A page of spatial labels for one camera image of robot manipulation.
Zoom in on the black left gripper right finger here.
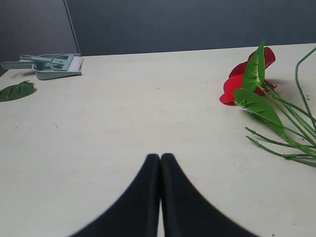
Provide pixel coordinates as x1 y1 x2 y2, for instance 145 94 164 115
160 153 256 237

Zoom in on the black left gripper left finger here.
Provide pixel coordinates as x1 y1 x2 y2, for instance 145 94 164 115
72 154 160 237

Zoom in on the red artificial flower with stem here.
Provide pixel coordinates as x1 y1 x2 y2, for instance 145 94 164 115
219 40 316 167

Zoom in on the teal hand brush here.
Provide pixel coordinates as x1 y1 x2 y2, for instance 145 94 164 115
0 55 84 73

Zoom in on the loose green artificial leaf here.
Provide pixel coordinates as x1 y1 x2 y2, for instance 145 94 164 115
0 81 36 102

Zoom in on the teal plastic dustpan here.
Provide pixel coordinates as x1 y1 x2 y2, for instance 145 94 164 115
20 54 84 80

